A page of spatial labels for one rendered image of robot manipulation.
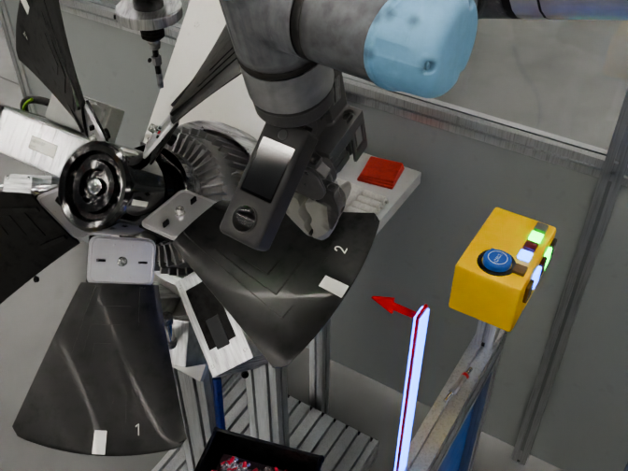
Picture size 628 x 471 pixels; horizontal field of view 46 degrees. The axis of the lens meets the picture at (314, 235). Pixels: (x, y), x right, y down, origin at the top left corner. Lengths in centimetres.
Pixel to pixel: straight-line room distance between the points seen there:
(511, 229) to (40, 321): 179
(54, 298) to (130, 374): 163
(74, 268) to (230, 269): 187
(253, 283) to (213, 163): 26
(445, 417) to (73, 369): 54
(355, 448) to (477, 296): 102
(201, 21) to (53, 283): 159
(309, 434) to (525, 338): 65
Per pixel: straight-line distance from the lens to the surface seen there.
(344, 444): 205
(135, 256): 104
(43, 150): 129
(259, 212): 65
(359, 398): 224
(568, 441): 205
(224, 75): 93
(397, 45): 49
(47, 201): 109
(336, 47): 52
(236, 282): 88
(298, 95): 60
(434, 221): 172
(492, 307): 110
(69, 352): 104
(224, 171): 109
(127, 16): 82
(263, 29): 55
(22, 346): 253
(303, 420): 211
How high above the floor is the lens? 179
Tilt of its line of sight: 41 degrees down
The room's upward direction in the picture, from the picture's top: straight up
